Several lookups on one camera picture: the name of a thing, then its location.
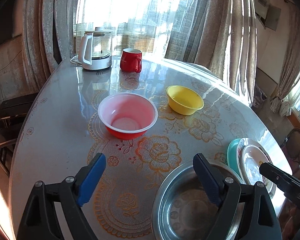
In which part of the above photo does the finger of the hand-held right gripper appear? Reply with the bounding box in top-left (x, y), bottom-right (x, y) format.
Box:
top-left (259, 162), bottom-right (295, 193)

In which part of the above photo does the red plastic bowl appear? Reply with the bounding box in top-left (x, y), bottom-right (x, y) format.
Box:
top-left (98, 92), bottom-right (158, 140)

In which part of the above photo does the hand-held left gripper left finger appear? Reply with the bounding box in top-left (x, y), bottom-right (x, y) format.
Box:
top-left (16, 152), bottom-right (107, 240)

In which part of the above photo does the beige patterned curtain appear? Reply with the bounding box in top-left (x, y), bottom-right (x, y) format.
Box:
top-left (21, 0), bottom-right (77, 90)
top-left (165, 0), bottom-right (257, 105)

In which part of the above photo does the grey wall panel box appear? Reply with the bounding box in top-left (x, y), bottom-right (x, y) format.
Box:
top-left (255, 0), bottom-right (282, 32)

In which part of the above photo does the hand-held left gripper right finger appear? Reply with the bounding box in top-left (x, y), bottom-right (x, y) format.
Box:
top-left (192, 153), bottom-right (283, 240)

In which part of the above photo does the dark low cabinet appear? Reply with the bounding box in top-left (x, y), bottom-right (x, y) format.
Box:
top-left (0, 92), bottom-right (39, 130)

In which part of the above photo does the round-back wooden chair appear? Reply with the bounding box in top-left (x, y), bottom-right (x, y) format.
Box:
top-left (281, 127), bottom-right (300, 168)

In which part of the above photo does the white sheer curtain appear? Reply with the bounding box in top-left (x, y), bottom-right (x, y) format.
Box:
top-left (74, 0), bottom-right (205, 58)

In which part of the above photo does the large white printed-rim plate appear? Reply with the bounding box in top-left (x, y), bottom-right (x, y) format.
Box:
top-left (236, 137), bottom-right (277, 198)

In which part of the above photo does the red mug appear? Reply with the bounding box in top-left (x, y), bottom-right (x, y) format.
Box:
top-left (120, 48), bottom-right (143, 73)

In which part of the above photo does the white rose-print plate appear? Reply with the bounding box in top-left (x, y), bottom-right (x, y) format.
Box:
top-left (241, 145), bottom-right (275, 198)

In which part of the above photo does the tied beige curtain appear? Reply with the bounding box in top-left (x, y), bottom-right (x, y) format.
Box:
top-left (270, 5), bottom-right (300, 117)

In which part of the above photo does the stainless steel bowl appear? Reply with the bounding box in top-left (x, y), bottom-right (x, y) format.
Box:
top-left (151, 162), bottom-right (243, 240)

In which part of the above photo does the teal plastic plate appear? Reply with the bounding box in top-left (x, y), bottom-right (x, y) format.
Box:
top-left (227, 138), bottom-right (243, 178)

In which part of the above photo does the large grid window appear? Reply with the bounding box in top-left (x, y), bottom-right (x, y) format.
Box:
top-left (74, 0), bottom-right (205, 58)

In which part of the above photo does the glass electric kettle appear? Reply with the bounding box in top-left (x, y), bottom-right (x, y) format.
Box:
top-left (78, 27), bottom-right (113, 71)

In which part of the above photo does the yellow plastic bowl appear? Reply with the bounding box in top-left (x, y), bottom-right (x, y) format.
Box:
top-left (166, 85), bottom-right (204, 116)

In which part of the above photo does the floral fabric bag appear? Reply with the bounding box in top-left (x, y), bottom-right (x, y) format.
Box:
top-left (252, 84), bottom-right (268, 108)

